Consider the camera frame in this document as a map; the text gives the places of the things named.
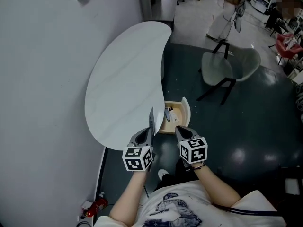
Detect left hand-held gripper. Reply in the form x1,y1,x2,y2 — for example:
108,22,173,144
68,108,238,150
122,126,157,173

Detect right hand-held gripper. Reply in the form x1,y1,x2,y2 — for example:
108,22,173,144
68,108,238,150
174,125,209,169

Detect card with blue print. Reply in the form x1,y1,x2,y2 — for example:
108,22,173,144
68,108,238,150
148,106,157,137

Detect wooden drawer white ribbed front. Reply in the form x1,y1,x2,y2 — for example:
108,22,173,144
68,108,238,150
157,97,191,135

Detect person's right forearm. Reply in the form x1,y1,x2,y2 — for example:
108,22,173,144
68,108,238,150
192,164,241,207

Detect person's left forearm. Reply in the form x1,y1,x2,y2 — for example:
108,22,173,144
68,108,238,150
108,171,148,224

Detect white kidney-shaped table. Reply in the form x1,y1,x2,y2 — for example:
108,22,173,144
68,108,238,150
84,20,173,151

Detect person's black trousers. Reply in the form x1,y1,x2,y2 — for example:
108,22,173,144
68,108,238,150
153,158,200,191

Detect person's white shoe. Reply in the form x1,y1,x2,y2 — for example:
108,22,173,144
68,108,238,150
157,168,170,181

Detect person's white printed shirt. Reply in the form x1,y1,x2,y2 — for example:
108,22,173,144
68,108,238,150
94,181,285,227

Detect grey upholstered chair black legs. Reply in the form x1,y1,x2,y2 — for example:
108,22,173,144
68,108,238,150
196,40,262,105

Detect red fire extinguisher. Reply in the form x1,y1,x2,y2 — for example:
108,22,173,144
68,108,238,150
80,196,108,220

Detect row of white grey devices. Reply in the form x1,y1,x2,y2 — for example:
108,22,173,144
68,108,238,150
294,81,303,123

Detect grey cabinet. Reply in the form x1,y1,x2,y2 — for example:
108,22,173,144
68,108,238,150
138,0,178,32

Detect pink armchair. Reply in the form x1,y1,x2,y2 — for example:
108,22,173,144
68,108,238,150
269,33,303,66

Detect black wrist bracelet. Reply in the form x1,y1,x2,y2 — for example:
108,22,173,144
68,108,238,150
186,163,206,173

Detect black shoulder cable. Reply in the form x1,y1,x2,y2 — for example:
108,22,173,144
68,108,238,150
213,202,280,217

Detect black metal frame rack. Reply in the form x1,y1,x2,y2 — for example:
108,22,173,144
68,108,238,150
276,166,303,213

